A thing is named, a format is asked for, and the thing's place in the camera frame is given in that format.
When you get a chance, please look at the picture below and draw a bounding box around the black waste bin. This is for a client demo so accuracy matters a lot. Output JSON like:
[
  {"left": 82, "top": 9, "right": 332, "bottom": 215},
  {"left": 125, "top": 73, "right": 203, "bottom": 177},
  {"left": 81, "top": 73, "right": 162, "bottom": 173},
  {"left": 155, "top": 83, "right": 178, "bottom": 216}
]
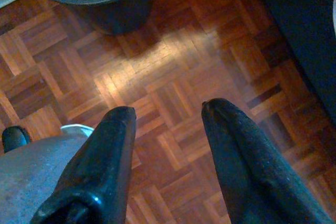
[{"left": 14, "top": 0, "right": 158, "bottom": 36}]

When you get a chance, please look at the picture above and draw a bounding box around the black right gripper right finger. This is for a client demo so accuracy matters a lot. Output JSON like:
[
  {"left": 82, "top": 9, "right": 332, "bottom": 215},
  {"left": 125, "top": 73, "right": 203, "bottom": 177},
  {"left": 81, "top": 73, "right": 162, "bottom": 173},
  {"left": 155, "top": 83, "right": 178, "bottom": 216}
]
[{"left": 201, "top": 98, "right": 334, "bottom": 224}]

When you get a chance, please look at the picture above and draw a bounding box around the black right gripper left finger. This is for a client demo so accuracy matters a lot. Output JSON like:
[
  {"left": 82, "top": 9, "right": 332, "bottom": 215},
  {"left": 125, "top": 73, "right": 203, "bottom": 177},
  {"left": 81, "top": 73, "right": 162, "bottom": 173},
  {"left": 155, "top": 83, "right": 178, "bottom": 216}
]
[{"left": 30, "top": 106, "right": 137, "bottom": 224}]

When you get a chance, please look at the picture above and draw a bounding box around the dark bed base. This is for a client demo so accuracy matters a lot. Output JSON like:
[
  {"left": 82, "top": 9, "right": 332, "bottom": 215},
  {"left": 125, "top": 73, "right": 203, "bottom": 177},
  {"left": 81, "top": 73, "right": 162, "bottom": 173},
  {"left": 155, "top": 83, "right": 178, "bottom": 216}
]
[{"left": 251, "top": 0, "right": 336, "bottom": 127}]

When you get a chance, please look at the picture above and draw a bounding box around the grey robot leg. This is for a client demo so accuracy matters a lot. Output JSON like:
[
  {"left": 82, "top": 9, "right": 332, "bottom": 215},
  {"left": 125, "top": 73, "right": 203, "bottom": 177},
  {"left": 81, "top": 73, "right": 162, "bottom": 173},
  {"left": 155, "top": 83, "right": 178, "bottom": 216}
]
[{"left": 0, "top": 124, "right": 95, "bottom": 224}]

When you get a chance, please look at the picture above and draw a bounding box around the black robot foot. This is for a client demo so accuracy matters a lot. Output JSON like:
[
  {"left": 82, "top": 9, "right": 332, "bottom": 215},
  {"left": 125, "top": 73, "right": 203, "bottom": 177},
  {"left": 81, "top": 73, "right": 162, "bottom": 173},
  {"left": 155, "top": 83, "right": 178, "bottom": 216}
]
[{"left": 2, "top": 126, "right": 31, "bottom": 154}]

